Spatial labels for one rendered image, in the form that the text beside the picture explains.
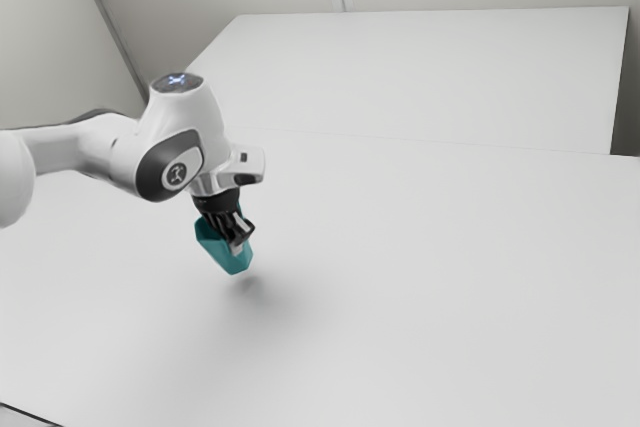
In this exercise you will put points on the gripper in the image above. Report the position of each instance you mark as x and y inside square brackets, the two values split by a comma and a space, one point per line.
[216, 207]

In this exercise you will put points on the teal faceted mug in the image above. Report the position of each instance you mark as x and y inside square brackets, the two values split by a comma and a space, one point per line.
[226, 256]

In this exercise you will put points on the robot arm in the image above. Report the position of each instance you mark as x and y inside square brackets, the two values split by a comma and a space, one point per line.
[170, 122]

